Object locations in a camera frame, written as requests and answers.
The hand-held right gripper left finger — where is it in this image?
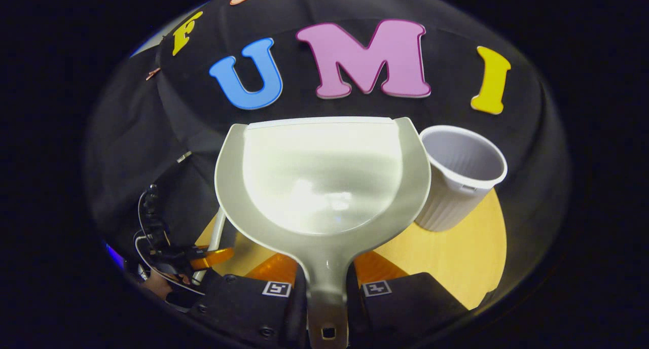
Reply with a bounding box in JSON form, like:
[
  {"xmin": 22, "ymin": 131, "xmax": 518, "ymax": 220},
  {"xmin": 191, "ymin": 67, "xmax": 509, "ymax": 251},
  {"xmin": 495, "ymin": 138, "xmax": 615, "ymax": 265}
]
[{"xmin": 188, "ymin": 253, "xmax": 310, "ymax": 349}]

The white ribbed garbage bin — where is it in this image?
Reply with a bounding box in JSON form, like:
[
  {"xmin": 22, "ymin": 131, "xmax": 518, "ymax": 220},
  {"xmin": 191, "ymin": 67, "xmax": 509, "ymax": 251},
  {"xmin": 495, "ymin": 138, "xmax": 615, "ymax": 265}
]
[{"xmin": 415, "ymin": 125, "xmax": 508, "ymax": 232}]

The small white broom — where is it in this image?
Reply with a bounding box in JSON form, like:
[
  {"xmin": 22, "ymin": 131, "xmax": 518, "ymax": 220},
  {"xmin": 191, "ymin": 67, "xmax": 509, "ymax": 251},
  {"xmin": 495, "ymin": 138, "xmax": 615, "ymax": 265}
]
[{"xmin": 194, "ymin": 207, "xmax": 227, "ymax": 285}]

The wooden desktop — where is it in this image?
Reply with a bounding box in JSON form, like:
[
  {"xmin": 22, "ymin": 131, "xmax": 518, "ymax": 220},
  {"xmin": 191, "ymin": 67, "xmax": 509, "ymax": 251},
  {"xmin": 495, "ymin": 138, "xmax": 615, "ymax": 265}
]
[{"xmin": 195, "ymin": 189, "xmax": 508, "ymax": 310}]

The white dustpan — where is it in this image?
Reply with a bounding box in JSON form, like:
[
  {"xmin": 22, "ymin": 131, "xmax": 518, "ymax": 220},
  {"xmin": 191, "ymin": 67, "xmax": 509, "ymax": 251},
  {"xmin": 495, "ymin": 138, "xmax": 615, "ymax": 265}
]
[{"xmin": 214, "ymin": 117, "xmax": 432, "ymax": 349}]

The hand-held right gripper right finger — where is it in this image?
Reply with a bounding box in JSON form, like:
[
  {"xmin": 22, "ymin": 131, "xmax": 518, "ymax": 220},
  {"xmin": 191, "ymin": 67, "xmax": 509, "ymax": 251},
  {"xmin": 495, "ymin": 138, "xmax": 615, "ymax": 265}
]
[{"xmin": 347, "ymin": 251, "xmax": 470, "ymax": 349}]

